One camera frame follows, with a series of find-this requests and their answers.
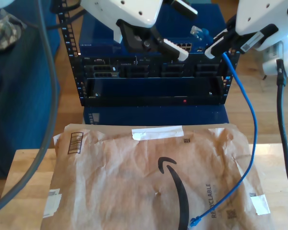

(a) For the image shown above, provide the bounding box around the blue network cable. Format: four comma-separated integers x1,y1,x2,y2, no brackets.
189,24,259,228

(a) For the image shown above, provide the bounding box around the black rack server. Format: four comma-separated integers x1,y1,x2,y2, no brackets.
79,54,231,79

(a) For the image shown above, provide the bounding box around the black rack shelf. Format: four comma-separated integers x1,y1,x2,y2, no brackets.
82,75,228,107

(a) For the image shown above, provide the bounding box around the blue equipment case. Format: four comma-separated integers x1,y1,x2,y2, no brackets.
83,104,230,127

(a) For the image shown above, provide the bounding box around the long white tape strip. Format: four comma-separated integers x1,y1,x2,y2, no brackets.
131,125,185,141

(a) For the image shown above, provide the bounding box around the camouflage cloth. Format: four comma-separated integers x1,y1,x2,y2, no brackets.
0,9,28,53

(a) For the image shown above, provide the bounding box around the brown paper mailer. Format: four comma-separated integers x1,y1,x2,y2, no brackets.
42,123,276,230

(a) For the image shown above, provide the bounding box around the short white tape piece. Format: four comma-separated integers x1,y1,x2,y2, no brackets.
249,194,271,216

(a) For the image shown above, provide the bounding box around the torn white shipping label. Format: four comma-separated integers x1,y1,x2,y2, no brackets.
42,188,63,219

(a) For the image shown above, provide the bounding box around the blue network switch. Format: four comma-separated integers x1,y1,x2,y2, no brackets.
78,3,232,56

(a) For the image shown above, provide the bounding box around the black perforated rack post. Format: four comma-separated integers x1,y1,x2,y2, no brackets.
53,0,87,106
219,46,242,105

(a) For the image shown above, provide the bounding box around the thick black camera cable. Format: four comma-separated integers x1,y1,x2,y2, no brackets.
276,59,288,192

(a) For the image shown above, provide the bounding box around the grey cable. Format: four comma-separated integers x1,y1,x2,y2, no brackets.
0,0,60,216

